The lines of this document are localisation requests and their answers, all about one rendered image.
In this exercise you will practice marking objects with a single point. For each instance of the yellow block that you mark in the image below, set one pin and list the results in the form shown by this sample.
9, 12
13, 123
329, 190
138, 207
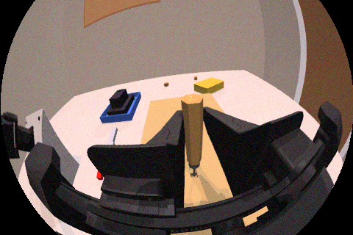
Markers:
208, 86

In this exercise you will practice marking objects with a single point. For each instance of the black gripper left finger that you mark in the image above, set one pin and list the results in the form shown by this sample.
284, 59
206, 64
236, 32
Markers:
163, 157

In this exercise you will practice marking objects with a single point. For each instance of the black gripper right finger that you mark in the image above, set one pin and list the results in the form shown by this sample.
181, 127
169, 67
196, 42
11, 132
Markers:
241, 145

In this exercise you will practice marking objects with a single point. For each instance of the blue rectangular tray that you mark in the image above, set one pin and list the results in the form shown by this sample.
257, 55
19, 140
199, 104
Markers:
128, 116

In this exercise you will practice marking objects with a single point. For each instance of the wooden-handled awl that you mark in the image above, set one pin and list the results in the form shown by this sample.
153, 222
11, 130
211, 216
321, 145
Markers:
192, 110

